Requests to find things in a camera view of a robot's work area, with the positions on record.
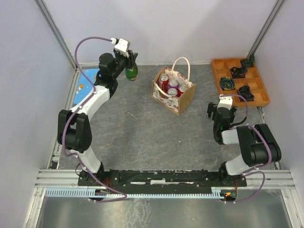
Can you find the canvas tote bag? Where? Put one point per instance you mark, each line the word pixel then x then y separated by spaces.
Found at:
pixel 178 103

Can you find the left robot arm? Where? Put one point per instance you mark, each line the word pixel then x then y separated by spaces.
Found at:
pixel 74 129

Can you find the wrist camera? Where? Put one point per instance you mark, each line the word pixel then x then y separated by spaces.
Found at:
pixel 121 45
pixel 225 102

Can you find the black rolled cloth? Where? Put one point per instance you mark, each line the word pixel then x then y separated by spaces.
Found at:
pixel 245 92
pixel 238 72

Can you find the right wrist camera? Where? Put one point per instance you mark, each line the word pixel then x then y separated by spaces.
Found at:
pixel 225 102

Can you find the black rolled cloth front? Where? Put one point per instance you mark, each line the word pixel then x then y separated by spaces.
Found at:
pixel 245 92

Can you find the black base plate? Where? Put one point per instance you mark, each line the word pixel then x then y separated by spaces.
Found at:
pixel 170 182

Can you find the dark rolled cloth corner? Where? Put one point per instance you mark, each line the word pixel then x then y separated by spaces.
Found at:
pixel 248 62

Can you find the blue patterned cloth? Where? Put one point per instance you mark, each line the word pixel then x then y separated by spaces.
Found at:
pixel 84 87

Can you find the green glass bottle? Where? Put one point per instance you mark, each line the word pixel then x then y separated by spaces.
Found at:
pixel 132 73

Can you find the aluminium frame rail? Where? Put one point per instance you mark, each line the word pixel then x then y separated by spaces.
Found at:
pixel 269 179

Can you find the orange compartment tray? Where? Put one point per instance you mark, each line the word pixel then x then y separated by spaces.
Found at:
pixel 221 68

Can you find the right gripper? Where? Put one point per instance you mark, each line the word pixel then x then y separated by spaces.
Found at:
pixel 211 108

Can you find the green blue rolled cloth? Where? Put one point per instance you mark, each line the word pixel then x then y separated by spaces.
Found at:
pixel 227 83

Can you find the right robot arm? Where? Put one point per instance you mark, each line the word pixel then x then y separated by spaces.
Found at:
pixel 258 147

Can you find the red cola can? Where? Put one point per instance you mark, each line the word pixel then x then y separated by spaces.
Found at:
pixel 182 89
pixel 163 81

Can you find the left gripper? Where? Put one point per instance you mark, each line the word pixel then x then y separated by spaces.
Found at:
pixel 130 59

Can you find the purple soda can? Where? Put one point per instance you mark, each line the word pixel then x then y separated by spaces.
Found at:
pixel 173 83
pixel 172 92

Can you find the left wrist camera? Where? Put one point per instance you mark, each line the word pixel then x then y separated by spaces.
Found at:
pixel 121 45

